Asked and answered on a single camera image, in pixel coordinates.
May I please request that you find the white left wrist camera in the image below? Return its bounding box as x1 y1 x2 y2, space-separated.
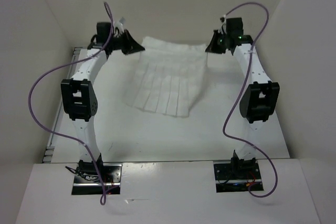
113 17 125 37

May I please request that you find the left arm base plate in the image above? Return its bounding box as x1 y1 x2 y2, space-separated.
66 163 123 196

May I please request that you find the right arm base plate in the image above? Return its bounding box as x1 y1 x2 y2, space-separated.
213 162 264 193

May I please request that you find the aluminium table frame rail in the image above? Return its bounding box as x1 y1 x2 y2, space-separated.
41 47 84 164

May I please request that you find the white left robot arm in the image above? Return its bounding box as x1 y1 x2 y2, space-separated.
60 19 145 182

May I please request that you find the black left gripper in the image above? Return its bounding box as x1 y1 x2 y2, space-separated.
108 28 144 55

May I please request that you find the white pleated skirt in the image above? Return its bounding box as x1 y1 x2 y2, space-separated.
125 36 207 118

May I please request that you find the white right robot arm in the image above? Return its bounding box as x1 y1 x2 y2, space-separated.
205 17 280 178

